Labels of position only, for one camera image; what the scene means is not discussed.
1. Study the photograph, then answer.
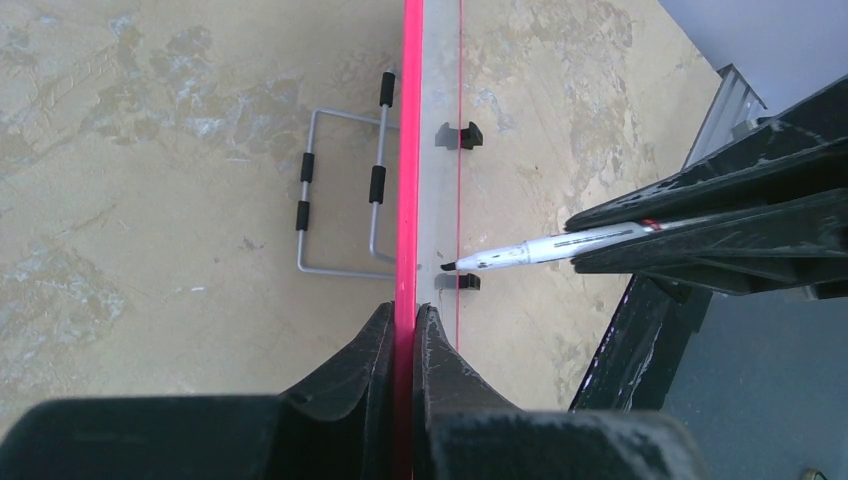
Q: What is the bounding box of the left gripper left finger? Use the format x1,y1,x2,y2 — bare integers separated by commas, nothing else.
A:
278,302,394,479

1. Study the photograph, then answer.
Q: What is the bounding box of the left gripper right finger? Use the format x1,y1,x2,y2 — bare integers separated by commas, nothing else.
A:
412,303,520,479

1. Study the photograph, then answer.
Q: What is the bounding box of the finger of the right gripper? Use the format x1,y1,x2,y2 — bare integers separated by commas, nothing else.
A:
565,78,847,231
572,189,847,299

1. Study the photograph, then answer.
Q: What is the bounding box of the pink framed whiteboard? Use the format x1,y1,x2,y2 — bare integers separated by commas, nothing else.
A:
391,1,463,479

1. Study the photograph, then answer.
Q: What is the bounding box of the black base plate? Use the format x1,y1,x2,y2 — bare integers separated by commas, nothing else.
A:
570,275,713,411

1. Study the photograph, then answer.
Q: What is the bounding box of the grey wire board stand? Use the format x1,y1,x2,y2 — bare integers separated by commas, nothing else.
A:
295,69,485,293

